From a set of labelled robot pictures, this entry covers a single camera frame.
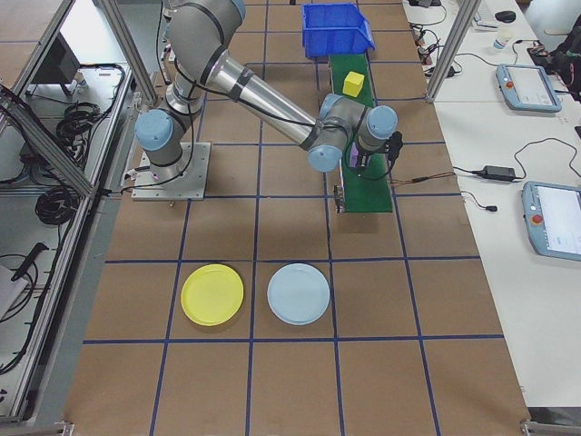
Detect yellow foam block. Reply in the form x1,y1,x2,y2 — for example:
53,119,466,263
342,71,366,98

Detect blue plastic storage bin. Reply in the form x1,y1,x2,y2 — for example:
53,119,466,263
300,3,377,59

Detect black power adapter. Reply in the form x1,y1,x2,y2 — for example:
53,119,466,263
471,164,517,180

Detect black cables and adapters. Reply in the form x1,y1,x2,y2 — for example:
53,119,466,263
410,22,444,67

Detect black handled tool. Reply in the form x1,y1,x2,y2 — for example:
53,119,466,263
9,243,50,282

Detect yellow plate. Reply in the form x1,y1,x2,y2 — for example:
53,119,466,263
180,263,246,327

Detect V-shaped metal bar frame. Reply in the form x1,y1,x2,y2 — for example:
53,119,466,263
0,0,137,426

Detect aluminium profile post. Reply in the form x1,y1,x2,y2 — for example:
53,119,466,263
96,0,156,104
424,0,483,105

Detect blue grey teach pendant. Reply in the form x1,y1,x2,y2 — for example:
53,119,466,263
520,181,581,263
495,63,564,114

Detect white square base plate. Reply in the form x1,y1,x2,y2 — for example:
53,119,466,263
131,142,212,202

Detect black coiled cable bundle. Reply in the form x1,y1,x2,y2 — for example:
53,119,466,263
54,102,113,154
34,185,82,227

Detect light blue plate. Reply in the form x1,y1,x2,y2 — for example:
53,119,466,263
266,263,331,326

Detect white paper cup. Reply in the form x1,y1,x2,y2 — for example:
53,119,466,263
491,27,515,52

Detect red conveyor wire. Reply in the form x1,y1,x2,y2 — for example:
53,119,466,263
389,171,457,186

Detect aluminium corner bar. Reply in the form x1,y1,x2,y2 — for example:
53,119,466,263
0,420,74,436
519,420,581,436

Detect green conveyor belt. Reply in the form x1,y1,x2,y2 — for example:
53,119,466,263
327,53,394,216

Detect thin black plug cable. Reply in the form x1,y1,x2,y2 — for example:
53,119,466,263
459,190,498,213

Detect black box device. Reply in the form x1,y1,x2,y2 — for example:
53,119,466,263
30,32,84,97

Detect white keyboard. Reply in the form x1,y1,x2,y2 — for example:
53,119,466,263
473,0,499,29

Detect black device with red wires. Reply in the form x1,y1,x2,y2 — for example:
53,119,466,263
527,31,581,104

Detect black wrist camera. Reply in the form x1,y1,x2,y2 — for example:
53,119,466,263
385,131,406,164

